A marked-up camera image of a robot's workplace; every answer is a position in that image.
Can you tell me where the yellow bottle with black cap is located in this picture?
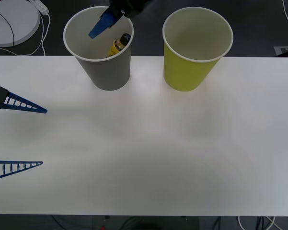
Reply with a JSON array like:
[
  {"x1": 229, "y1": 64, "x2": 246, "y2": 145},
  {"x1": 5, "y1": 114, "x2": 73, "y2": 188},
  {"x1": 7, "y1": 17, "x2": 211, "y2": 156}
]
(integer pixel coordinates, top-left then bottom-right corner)
[{"x1": 106, "y1": 33, "x2": 132, "y2": 58}]

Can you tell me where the yellow-green plastic bin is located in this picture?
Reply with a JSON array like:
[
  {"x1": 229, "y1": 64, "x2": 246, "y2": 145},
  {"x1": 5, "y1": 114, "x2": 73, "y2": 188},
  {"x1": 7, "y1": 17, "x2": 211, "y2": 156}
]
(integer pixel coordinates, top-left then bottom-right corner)
[{"x1": 162, "y1": 6, "x2": 234, "y2": 92}]

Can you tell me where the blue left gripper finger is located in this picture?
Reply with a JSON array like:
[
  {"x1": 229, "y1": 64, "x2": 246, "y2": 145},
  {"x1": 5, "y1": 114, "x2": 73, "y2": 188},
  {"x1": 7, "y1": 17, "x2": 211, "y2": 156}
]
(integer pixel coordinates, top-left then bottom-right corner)
[
  {"x1": 0, "y1": 83, "x2": 48, "y2": 114},
  {"x1": 0, "y1": 160, "x2": 44, "y2": 182}
]

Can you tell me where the thin black cable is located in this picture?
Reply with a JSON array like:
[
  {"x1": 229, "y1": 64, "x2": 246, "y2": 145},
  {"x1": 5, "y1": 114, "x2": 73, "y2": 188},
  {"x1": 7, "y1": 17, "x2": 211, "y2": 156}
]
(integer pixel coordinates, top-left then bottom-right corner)
[{"x1": 0, "y1": 4, "x2": 15, "y2": 46}]

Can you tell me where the grey plastic bin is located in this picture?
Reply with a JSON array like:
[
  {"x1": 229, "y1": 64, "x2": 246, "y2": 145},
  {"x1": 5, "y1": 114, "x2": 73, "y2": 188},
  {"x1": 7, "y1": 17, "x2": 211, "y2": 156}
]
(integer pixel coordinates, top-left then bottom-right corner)
[{"x1": 63, "y1": 6, "x2": 135, "y2": 92}]

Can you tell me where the black and white marker board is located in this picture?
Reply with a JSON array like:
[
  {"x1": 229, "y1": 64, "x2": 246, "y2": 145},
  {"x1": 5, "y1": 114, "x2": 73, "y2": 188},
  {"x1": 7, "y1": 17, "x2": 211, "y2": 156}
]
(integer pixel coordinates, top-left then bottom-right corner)
[{"x1": 274, "y1": 46, "x2": 288, "y2": 58}]

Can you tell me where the white power strip cable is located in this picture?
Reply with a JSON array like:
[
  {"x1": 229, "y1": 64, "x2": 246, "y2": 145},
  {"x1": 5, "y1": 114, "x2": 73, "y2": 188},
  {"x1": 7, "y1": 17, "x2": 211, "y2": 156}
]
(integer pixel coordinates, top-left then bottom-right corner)
[{"x1": 0, "y1": 13, "x2": 51, "y2": 57}]

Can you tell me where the white power strip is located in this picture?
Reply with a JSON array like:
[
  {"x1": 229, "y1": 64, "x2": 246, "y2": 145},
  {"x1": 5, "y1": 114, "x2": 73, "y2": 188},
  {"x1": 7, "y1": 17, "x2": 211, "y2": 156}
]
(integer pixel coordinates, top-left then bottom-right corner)
[{"x1": 30, "y1": 0, "x2": 50, "y2": 16}]

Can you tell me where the white round disc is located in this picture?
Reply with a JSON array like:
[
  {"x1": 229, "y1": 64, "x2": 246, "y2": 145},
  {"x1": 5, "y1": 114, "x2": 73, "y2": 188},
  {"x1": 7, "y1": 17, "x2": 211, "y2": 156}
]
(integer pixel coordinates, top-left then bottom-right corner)
[{"x1": 0, "y1": 0, "x2": 42, "y2": 47}]

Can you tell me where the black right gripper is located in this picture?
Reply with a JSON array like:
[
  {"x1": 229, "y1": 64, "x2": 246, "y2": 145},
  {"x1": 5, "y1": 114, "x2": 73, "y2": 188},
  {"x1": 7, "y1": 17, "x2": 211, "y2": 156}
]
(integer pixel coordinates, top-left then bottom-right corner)
[{"x1": 88, "y1": 0, "x2": 154, "y2": 40}]

